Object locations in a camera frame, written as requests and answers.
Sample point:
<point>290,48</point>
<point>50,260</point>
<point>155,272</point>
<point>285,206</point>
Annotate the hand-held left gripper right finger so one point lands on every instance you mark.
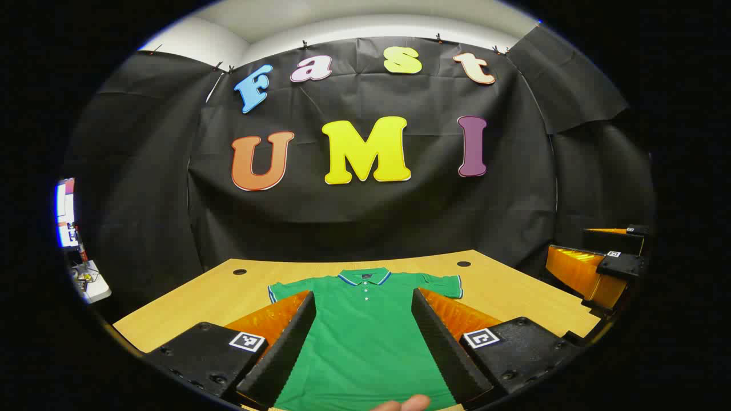
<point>442,348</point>

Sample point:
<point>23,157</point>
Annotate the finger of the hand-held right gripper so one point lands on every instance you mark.
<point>582,274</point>
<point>614,240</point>

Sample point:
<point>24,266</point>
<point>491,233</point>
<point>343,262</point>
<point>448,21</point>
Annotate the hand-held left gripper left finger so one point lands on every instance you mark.
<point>285,348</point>

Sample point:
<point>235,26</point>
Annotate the green T-shirt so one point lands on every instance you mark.
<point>365,342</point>

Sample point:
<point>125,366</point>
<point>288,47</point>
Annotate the black backdrop cloth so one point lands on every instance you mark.
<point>400,217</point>

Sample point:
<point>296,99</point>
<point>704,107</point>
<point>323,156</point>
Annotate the white side table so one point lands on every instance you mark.
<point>94,288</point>

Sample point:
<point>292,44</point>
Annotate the computer monitor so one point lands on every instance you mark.
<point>64,211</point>

